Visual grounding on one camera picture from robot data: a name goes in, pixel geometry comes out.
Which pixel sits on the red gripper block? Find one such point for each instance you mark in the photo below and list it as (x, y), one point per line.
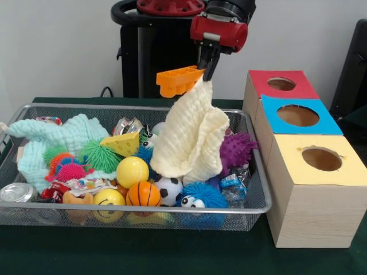
(226, 31)

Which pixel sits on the orange plastic toy block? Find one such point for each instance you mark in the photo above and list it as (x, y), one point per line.
(175, 81)

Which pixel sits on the cream muslin cloth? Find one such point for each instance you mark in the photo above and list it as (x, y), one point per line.
(189, 134)

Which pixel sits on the clear mesh bin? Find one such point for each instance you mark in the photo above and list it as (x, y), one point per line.
(243, 220)

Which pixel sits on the wooden box with three holes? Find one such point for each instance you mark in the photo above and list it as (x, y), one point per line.
(315, 217)

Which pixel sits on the purple spiky ball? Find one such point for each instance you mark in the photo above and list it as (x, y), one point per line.
(236, 150)

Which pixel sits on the yellow sponge block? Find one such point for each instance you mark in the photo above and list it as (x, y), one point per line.
(123, 144)

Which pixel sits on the blue fuzzy ball with eyes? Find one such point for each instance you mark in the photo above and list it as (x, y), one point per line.
(203, 192)

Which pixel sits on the black and white soccer ball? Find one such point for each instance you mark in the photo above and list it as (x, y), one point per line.
(170, 187)

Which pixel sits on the yellow tennis ball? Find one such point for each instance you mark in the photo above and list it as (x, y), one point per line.
(132, 172)

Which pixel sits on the black stand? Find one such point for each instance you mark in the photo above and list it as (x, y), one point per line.
(352, 71)

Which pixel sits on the green puffer ball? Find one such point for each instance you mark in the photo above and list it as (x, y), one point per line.
(99, 156)

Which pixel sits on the orange toy basketball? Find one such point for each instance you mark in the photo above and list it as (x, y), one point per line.
(143, 194)

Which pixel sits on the mint green muslin cloth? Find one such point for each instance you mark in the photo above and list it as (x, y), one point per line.
(71, 129)

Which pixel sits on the yellow smiley ball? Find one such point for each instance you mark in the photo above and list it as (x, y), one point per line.
(110, 198)

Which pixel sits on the orange plush toy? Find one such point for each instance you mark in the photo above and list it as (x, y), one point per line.
(77, 199)

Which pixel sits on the dark green tablecloth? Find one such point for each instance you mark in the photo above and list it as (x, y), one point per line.
(143, 252)

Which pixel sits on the silver drink can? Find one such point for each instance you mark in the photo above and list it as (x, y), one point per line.
(17, 192)

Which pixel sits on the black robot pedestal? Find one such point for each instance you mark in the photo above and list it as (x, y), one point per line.
(160, 57)

